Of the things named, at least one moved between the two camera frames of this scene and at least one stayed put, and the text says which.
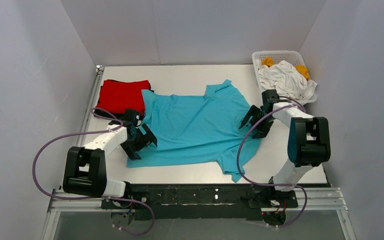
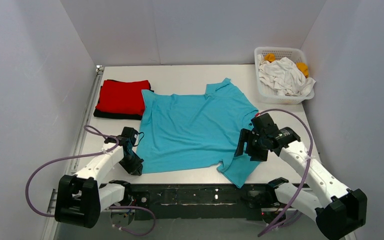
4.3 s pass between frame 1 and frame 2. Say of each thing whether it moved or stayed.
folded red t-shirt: stayed
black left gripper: moved
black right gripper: moved
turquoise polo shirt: stayed
